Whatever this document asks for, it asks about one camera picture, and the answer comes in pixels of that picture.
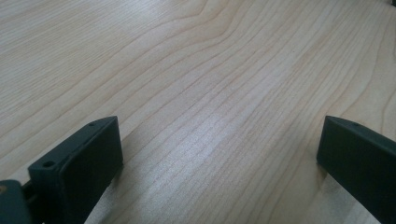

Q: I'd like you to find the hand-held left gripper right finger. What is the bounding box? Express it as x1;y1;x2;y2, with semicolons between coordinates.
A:
316;115;396;224

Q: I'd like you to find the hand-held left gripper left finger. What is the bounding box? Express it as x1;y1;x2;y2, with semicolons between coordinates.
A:
27;116;124;224

